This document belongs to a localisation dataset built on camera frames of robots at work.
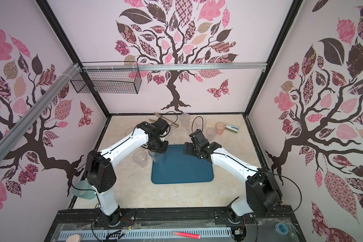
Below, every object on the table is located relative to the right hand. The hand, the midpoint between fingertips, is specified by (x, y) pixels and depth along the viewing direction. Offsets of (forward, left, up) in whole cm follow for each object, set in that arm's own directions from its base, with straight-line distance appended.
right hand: (189, 147), depth 86 cm
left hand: (-3, +16, -1) cm, 16 cm away
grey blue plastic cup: (-2, +19, -8) cm, 21 cm away
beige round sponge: (-41, +55, -11) cm, 69 cm away
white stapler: (+23, -33, -11) cm, 42 cm away
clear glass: (-2, +30, -8) cm, 31 cm away
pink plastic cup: (+22, -24, -9) cm, 33 cm away
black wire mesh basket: (+41, +51, +22) cm, 69 cm away
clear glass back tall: (+27, +2, -6) cm, 28 cm away
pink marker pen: (-40, +2, -12) cm, 42 cm away
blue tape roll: (-39, -43, -13) cm, 60 cm away
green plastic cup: (-19, +60, -11) cm, 64 cm away
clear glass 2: (+23, -9, -5) cm, 25 cm away
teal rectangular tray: (-7, +5, -14) cm, 16 cm away
